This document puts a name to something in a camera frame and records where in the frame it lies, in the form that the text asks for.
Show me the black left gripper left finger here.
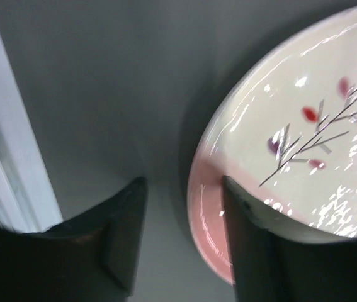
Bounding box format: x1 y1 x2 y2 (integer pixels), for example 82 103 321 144
0 177 147 301

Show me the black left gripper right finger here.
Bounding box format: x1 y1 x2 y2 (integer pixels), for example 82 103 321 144
222 176 357 301

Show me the pink and cream floral plate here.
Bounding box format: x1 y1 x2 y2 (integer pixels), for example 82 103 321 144
187 7 357 284

